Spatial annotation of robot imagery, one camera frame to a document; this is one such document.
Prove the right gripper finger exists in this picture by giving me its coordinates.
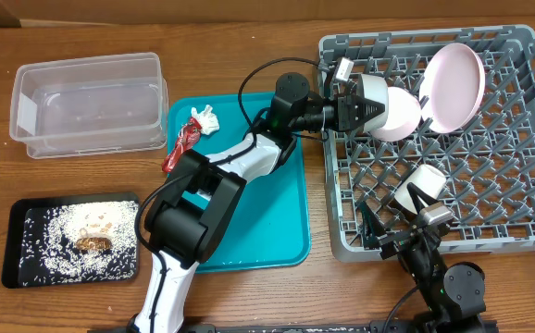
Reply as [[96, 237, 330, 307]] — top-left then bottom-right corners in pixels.
[[358, 202, 386, 249], [405, 182, 439, 216]]

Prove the white paper cup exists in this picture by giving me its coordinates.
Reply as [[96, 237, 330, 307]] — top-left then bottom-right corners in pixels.
[[394, 165, 447, 217]]

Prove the grey bowl with rice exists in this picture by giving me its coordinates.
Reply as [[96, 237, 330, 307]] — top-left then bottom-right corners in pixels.
[[357, 74, 389, 132]]

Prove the pink small bowl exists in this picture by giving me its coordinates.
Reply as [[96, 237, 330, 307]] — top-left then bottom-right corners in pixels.
[[370, 87, 421, 142]]

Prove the pink round plate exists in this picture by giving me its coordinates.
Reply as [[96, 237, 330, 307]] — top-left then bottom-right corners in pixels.
[[418, 43, 485, 134]]

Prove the white tissue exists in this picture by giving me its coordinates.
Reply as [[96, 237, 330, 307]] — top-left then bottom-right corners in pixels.
[[191, 105, 220, 135]]

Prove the red snack wrapper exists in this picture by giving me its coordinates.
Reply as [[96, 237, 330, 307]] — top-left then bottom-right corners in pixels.
[[161, 117, 202, 173]]

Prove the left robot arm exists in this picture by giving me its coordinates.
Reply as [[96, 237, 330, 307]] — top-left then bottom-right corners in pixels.
[[127, 57, 389, 332]]

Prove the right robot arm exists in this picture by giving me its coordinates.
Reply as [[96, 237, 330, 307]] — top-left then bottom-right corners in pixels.
[[359, 182, 499, 333]]

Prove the grey dishwasher rack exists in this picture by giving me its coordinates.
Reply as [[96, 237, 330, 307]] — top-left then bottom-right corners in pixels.
[[318, 25, 535, 262]]

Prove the teal serving tray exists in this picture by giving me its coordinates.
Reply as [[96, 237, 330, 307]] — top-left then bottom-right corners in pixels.
[[167, 94, 311, 274]]

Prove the clear plastic bin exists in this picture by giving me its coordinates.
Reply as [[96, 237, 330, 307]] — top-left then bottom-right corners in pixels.
[[9, 52, 168, 159]]

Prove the brown food piece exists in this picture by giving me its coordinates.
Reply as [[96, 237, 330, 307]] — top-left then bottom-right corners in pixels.
[[75, 237, 112, 252]]

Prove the black plastic tray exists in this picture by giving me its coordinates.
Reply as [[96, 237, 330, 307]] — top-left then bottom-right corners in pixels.
[[1, 192, 139, 289]]

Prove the spilled white rice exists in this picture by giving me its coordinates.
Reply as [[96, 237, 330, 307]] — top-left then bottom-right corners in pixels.
[[19, 201, 139, 288]]

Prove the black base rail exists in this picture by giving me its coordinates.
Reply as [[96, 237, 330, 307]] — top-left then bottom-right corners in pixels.
[[87, 320, 500, 333]]

